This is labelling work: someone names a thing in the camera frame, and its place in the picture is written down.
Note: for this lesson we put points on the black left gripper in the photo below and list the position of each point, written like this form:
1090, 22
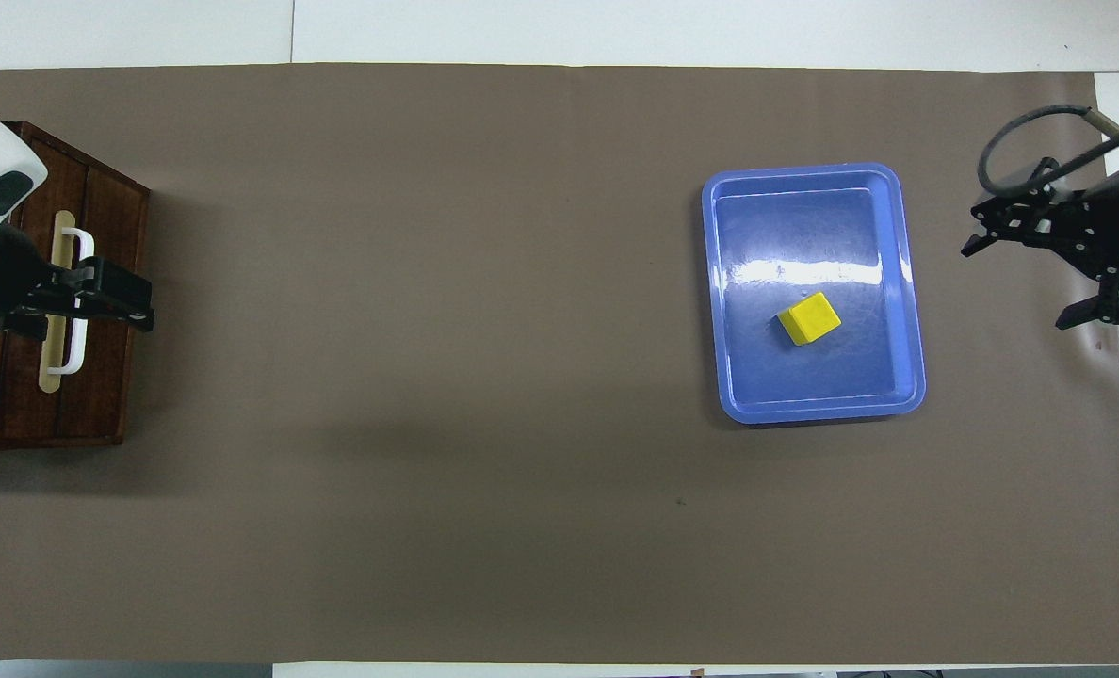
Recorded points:
8, 287

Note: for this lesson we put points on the wooden drawer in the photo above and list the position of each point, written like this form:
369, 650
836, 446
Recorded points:
107, 395

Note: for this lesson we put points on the yellow cube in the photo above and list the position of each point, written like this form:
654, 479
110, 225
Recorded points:
809, 318

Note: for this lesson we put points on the blue plastic tray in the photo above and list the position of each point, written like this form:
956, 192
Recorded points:
842, 386

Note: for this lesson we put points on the brown paper table mat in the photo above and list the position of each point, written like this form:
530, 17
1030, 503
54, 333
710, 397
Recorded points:
428, 424

